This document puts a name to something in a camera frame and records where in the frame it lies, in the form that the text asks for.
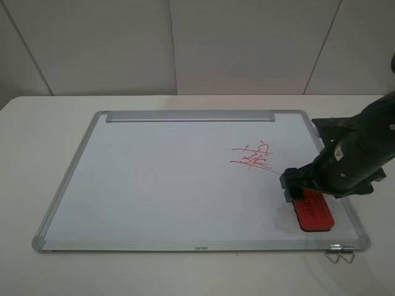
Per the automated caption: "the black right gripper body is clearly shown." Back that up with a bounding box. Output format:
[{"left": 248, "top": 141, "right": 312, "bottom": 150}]
[{"left": 296, "top": 135, "right": 375, "bottom": 198}]

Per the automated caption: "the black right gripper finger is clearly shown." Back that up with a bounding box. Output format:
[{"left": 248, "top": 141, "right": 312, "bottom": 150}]
[
  {"left": 280, "top": 168, "right": 301, "bottom": 188},
  {"left": 285, "top": 187, "right": 304, "bottom": 203}
]

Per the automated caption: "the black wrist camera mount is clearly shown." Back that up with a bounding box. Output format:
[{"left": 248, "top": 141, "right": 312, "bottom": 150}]
[{"left": 312, "top": 117, "right": 357, "bottom": 147}]

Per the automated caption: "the metal hanging clip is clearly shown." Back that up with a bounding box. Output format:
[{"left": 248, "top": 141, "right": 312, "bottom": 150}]
[
  {"left": 325, "top": 244, "right": 343, "bottom": 264},
  {"left": 339, "top": 245, "right": 356, "bottom": 264}
]

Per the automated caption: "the right metal hanging clip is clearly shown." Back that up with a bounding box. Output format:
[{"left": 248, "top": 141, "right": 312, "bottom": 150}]
[{"left": 339, "top": 245, "right": 356, "bottom": 264}]

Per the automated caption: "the red whiteboard eraser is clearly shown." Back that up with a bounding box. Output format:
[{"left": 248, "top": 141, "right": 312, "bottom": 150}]
[{"left": 293, "top": 189, "right": 335, "bottom": 232}]

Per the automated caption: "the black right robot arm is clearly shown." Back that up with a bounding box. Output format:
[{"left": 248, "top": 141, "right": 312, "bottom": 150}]
[{"left": 280, "top": 92, "right": 394, "bottom": 202}]

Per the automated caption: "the left metal hanging clip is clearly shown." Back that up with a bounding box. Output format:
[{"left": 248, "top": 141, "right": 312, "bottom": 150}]
[{"left": 325, "top": 244, "right": 343, "bottom": 264}]

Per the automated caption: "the white aluminium-framed whiteboard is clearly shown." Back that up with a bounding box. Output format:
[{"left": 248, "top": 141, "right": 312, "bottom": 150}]
[{"left": 31, "top": 110, "right": 370, "bottom": 252}]

